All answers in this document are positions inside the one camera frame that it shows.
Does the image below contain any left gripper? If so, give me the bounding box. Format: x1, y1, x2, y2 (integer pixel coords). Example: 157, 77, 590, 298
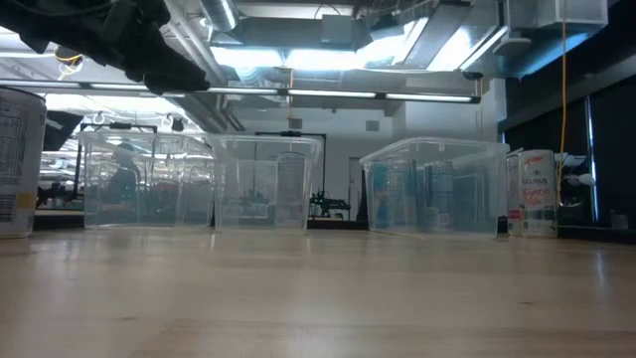
0, 0, 211, 95

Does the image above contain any white Celsius can red band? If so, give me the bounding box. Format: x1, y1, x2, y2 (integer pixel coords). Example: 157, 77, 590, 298
274, 151, 308, 229
505, 151, 523, 236

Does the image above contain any white Celsius can yellow band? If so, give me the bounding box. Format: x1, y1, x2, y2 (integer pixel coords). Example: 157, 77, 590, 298
518, 148, 558, 239
0, 85, 48, 239

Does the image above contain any clear plastic bin with sticker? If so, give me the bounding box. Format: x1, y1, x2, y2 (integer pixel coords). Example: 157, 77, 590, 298
359, 136, 512, 238

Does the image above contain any person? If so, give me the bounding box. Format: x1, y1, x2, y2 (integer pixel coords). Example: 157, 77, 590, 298
106, 142, 143, 213

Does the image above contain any black hanging banner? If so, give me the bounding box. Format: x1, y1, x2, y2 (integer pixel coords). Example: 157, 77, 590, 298
43, 109, 83, 153

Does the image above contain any long ceiling light strip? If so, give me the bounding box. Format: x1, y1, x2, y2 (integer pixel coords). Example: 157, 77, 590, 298
0, 79, 482, 104

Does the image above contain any distant robot workstation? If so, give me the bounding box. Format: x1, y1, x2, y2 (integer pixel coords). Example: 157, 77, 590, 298
218, 188, 370, 220

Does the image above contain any white air conditioner unit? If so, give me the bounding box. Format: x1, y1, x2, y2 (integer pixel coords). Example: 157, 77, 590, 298
506, 0, 610, 32

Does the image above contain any silver ventilation duct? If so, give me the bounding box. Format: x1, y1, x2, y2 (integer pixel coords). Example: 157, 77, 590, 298
198, 0, 240, 32

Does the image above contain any black gantry frame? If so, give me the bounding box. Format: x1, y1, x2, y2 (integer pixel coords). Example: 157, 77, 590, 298
252, 130, 328, 220

